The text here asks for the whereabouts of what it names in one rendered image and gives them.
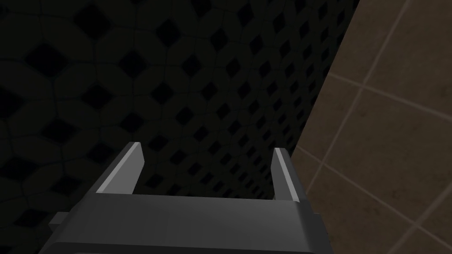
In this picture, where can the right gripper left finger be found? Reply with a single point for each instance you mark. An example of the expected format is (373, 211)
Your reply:
(123, 170)

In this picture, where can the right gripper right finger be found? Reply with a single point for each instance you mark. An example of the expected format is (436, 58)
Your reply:
(286, 178)

